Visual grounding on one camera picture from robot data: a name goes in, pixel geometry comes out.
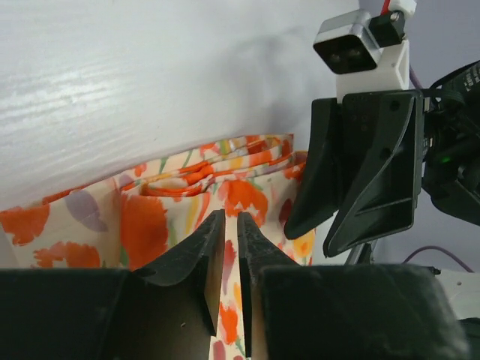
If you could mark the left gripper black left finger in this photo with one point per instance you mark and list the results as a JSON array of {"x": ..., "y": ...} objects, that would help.
[{"x": 168, "y": 309}]

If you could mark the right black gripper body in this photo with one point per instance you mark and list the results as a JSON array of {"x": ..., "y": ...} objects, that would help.
[{"x": 451, "y": 170}]

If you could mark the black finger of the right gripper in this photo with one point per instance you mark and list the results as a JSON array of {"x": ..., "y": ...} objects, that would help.
[
  {"x": 318, "y": 194},
  {"x": 382, "y": 150}
]

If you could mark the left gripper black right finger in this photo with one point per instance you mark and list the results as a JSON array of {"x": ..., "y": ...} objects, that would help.
[{"x": 341, "y": 311}]

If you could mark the orange floral skirt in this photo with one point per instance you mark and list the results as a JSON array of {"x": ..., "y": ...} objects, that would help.
[{"x": 131, "y": 218}]

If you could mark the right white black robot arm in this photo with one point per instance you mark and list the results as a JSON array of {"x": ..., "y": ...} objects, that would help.
[{"x": 465, "y": 75}]

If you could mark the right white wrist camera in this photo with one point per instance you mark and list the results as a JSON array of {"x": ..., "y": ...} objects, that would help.
[{"x": 367, "y": 53}]

